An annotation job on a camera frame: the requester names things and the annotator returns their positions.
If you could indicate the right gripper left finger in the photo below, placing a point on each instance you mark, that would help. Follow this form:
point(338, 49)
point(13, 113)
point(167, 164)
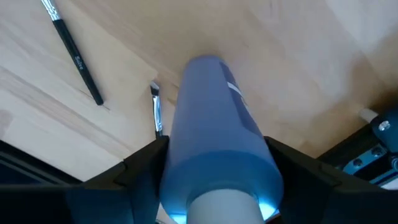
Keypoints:
point(93, 205)

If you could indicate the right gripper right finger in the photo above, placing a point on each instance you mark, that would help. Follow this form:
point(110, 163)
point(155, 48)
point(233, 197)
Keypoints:
point(326, 205)

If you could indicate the large purple paint bottle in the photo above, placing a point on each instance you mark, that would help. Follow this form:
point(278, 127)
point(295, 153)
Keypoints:
point(214, 140)

